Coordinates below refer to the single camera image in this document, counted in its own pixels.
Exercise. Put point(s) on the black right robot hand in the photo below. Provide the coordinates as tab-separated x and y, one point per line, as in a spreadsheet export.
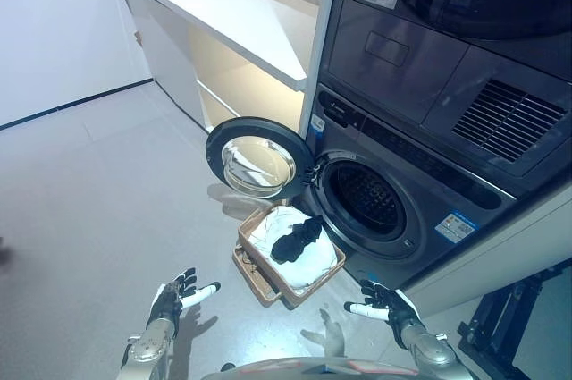
395	308

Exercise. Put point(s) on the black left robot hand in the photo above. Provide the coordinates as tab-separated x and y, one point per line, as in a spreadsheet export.
170	297

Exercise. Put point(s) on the black garment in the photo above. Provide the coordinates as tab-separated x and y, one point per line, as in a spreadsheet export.
292	243

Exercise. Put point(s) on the brown woven laundry basket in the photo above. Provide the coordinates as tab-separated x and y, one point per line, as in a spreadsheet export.
333	270

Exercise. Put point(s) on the white clothes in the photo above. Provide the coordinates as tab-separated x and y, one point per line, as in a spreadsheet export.
313	266

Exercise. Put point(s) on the grey front-load washing machine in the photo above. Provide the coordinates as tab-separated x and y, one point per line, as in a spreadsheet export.
429	183

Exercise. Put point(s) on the round washing machine door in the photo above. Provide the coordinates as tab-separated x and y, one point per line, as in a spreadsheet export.
214	147

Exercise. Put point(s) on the blue energy label sticker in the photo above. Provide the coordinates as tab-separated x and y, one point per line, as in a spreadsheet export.
455	228

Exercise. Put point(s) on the silver robot torso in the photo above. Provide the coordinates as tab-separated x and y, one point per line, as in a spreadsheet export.
313	371

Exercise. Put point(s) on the black metal stand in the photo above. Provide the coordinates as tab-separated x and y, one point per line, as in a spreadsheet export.
496	335

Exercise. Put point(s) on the small blue washer sticker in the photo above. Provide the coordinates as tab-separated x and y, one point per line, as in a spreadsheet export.
318	124

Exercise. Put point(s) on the white base cabinet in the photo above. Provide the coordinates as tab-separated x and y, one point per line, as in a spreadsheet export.
165	58

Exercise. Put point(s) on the grey stacked dryer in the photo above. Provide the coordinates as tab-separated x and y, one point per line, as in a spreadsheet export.
438	49

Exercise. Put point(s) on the white countertop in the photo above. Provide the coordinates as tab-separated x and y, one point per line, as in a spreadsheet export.
232	18

